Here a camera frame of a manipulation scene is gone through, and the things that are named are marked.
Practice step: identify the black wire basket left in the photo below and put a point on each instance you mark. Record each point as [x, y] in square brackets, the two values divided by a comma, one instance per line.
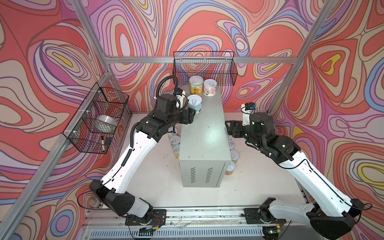
[82, 134]

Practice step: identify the grey metal cabinet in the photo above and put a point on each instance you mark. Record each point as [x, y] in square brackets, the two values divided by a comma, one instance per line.
[204, 151]

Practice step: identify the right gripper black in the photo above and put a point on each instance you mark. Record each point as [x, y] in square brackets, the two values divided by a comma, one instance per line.
[237, 124]

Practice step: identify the orange green labelled can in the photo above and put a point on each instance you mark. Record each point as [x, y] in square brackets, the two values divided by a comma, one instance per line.
[196, 85]

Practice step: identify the black wire basket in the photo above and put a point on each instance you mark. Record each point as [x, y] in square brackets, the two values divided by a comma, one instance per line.
[82, 134]
[216, 65]

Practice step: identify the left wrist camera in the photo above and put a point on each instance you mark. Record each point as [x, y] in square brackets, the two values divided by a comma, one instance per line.
[181, 98]

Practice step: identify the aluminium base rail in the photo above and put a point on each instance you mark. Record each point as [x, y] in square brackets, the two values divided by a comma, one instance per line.
[195, 223]

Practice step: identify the blue white labelled can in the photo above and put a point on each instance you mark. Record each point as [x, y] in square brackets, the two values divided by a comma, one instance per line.
[195, 102]

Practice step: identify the can left row back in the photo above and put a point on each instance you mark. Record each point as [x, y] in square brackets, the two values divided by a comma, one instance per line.
[172, 132]

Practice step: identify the green circuit board right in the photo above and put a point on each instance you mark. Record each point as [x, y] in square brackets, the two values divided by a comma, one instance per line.
[271, 230]

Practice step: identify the green circuit board left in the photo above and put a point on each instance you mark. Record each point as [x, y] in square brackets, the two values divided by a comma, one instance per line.
[147, 231]

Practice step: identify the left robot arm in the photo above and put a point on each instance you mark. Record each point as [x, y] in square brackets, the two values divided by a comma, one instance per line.
[111, 190]

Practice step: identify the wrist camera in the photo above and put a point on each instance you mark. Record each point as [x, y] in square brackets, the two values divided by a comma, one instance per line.
[181, 98]
[247, 109]

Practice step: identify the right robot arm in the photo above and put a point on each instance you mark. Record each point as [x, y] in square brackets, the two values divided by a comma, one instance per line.
[332, 215]

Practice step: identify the pink labelled can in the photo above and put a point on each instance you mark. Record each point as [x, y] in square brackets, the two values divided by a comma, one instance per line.
[209, 87]

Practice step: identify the green circuit board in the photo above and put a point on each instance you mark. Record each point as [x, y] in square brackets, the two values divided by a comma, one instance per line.
[271, 230]
[147, 231]

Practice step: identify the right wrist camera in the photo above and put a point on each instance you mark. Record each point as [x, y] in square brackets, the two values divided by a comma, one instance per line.
[247, 109]

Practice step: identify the black wire basket back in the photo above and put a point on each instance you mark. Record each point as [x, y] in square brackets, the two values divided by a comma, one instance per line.
[216, 65]

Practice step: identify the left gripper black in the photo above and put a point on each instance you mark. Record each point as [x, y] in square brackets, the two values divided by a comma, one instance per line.
[188, 116]

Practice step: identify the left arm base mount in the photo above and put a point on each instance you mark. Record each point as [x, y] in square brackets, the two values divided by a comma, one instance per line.
[157, 218]

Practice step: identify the silver tape roll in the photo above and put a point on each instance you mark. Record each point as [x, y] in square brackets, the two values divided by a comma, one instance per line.
[105, 123]

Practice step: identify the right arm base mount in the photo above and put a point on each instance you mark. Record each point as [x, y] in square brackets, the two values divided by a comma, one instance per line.
[253, 216]

